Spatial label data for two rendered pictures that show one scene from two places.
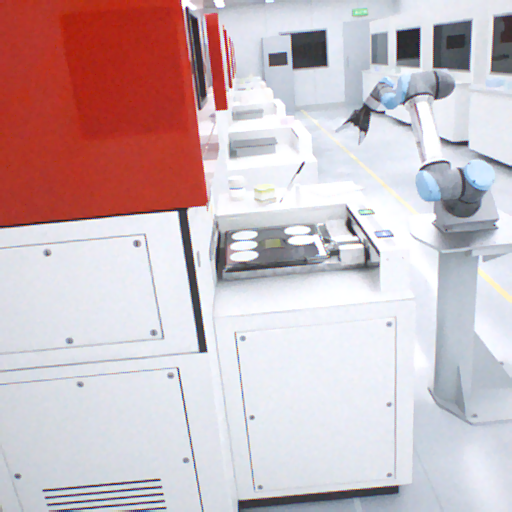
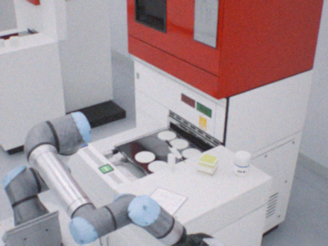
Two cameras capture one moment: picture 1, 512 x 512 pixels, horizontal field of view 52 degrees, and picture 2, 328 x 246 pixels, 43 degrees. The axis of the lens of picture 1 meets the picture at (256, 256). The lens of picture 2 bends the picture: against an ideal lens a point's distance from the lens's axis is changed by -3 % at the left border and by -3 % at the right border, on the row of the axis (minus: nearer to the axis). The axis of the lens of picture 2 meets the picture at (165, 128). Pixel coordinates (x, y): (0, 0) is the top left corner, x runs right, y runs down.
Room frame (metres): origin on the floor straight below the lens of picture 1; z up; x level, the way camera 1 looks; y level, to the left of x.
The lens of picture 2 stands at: (3.35, -1.17, 2.09)
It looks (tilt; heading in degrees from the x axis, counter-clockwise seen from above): 30 degrees down; 143
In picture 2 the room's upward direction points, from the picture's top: straight up
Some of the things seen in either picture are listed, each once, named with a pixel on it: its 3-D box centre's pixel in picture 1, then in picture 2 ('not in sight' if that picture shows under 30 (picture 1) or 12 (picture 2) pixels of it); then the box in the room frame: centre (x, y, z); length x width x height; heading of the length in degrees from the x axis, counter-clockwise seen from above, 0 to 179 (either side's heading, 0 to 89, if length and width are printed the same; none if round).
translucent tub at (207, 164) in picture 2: (264, 193); (208, 164); (2.19, -0.06, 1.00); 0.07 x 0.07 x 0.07; 27
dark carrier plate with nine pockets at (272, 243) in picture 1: (272, 243); (162, 150); (1.85, -0.07, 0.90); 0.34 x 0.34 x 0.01; 0
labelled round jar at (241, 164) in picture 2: (236, 188); (241, 163); (2.29, 0.05, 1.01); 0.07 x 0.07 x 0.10
